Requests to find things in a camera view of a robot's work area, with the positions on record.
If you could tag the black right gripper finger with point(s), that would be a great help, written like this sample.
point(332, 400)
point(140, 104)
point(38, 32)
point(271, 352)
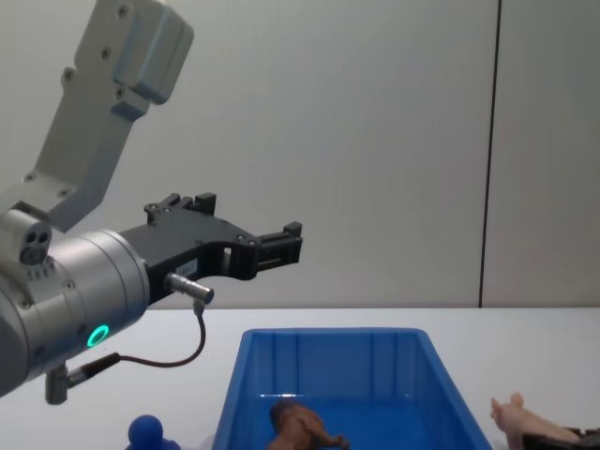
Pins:
point(548, 443)
point(586, 432)

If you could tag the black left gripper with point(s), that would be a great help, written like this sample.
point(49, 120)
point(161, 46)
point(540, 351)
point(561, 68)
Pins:
point(206, 239)

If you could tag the silver and grey left arm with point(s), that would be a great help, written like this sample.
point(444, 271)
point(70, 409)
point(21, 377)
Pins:
point(94, 281)

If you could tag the blue plastic bin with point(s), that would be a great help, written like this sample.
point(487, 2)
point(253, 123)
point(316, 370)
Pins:
point(351, 365)

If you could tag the brown toy animal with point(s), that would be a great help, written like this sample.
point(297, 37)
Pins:
point(300, 422)

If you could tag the blue toy figure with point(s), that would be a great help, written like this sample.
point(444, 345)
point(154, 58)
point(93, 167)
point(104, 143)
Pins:
point(146, 432)

